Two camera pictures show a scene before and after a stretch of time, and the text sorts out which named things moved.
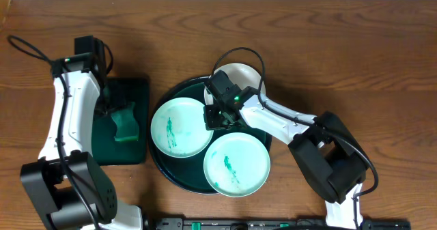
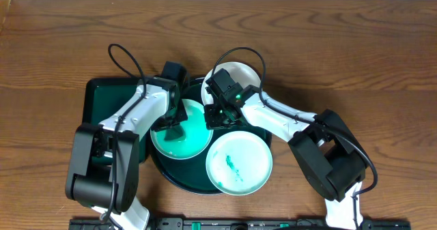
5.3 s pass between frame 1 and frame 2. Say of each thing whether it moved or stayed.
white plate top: stayed
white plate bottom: stayed
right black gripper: stayed
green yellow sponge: moved
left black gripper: moved
